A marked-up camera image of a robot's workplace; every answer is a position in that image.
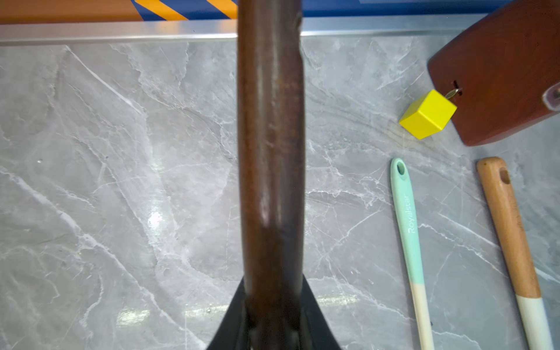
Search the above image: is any yellow green cube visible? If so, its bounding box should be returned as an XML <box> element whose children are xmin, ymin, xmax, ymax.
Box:
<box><xmin>399</xmin><ymin>90</ymin><xmax>457</xmax><ymax>140</ymax></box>

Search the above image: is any black handle metal utensil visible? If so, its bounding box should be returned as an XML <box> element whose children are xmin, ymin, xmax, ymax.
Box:
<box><xmin>238</xmin><ymin>1</ymin><xmax>305</xmax><ymax>349</ymax></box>

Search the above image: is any wooden handle white spatula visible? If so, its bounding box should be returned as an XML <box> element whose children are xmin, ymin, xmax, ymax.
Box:
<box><xmin>476</xmin><ymin>157</ymin><xmax>554</xmax><ymax>349</ymax></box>

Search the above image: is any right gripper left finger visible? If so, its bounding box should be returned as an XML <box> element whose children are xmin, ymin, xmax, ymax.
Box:
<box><xmin>207</xmin><ymin>279</ymin><xmax>251</xmax><ymax>350</ymax></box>

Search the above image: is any dark red metronome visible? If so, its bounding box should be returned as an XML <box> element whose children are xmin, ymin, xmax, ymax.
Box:
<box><xmin>427</xmin><ymin>0</ymin><xmax>559</xmax><ymax>147</ymax></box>

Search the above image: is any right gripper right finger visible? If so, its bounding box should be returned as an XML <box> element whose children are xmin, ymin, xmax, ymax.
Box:
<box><xmin>299</xmin><ymin>278</ymin><xmax>341</xmax><ymax>350</ymax></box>

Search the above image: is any mint handle white spatula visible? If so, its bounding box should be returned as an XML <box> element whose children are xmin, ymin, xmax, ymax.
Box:
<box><xmin>390</xmin><ymin>158</ymin><xmax>435</xmax><ymax>349</ymax></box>

